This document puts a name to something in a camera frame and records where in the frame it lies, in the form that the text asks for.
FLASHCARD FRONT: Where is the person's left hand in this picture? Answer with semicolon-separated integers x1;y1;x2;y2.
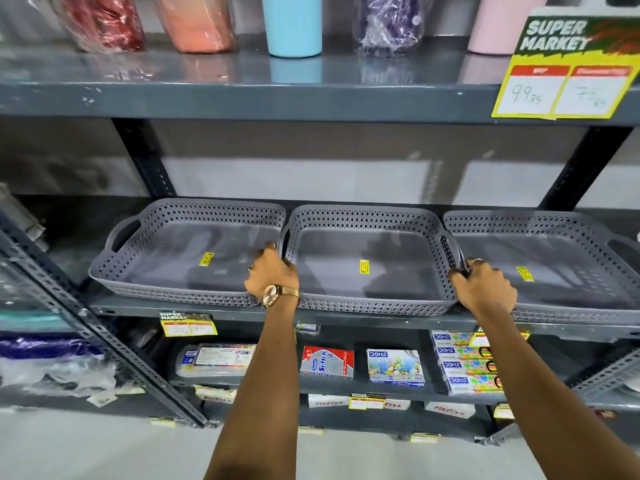
244;242;301;308

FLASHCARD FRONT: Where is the person's right hand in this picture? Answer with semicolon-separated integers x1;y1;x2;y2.
447;258;519;316

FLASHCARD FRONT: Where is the grey perforated plastic tray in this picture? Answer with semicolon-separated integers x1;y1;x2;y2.
88;197;287;308
442;210;640;326
279;204;467;317

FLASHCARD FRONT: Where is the person's right forearm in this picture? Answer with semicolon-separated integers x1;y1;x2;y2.
474;304;640;480

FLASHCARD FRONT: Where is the person's left forearm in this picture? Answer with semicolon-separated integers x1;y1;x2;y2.
204;291;301;480

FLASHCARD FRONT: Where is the gold wristwatch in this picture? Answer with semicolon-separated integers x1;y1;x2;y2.
260;284;301;309

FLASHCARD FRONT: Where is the colourful long crayon box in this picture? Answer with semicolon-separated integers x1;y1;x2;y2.
438;359;499;375
444;374;505;395
434;345;493;360
431;330;477;346

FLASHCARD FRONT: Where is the small green yellow price tag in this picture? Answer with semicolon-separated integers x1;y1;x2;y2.
159;312;219;338

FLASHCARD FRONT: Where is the blue white stationery box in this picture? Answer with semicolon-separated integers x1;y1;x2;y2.
366;349;426;388

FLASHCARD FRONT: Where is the clear plastic crayon case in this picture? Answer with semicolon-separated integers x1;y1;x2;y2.
169;343;257;380

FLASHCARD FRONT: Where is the red stationery box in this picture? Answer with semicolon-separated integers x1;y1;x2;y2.
299;345;355;380

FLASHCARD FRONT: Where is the grey metal shelf rack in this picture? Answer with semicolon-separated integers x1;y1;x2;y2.
0;35;640;445

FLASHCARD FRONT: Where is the grey slotted neighbouring rack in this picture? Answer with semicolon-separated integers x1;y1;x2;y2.
479;345;640;447

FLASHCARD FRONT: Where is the large green yellow price sign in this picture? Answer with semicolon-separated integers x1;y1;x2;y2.
491;6;640;120

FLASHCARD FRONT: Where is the light blue tumbler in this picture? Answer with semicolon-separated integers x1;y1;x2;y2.
260;0;324;59

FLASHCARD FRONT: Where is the orange wrapped bottle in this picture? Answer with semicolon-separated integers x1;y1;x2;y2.
152;0;238;54

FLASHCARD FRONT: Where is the blue wrapped package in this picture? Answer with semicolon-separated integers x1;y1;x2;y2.
0;334;103;361

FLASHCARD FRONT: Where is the clear plastic wrapped package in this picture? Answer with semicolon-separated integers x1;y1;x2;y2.
0;356;118;408

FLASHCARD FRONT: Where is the pink tumbler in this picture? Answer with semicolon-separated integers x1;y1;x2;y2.
467;0;550;56

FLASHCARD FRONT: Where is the purple wrapped bottle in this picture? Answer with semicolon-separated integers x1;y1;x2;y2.
352;0;427;58

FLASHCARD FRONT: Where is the red wrapped bottle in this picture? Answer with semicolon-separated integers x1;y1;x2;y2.
46;0;147;53

